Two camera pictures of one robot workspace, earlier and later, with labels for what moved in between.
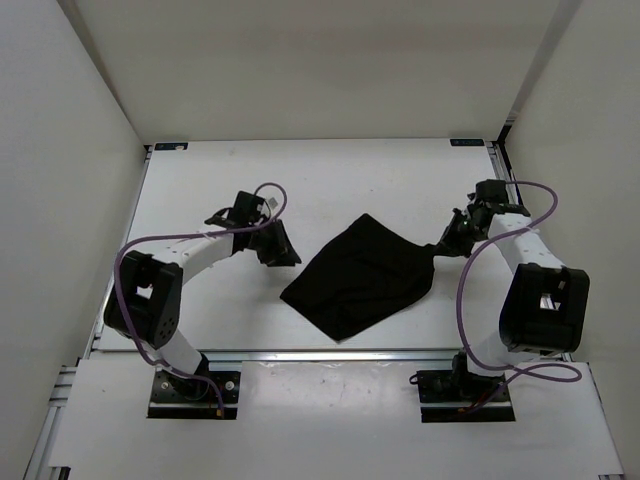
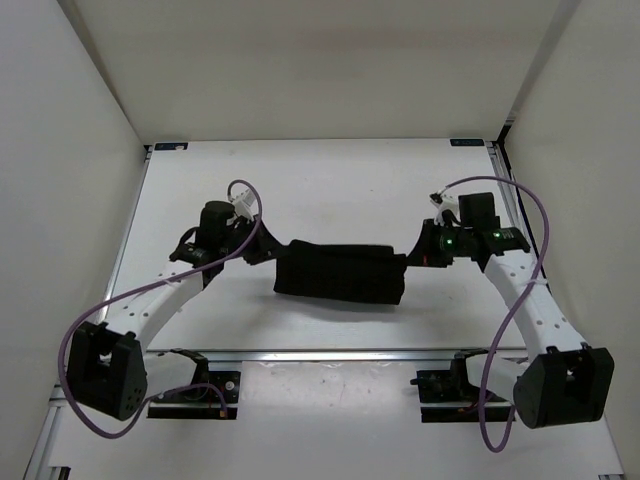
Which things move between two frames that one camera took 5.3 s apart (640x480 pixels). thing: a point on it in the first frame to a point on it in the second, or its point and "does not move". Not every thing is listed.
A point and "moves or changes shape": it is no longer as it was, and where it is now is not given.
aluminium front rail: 327,358 does not move
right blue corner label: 466,142 does not move
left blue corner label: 170,146 does not move
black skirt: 365,273 moves or changes shape
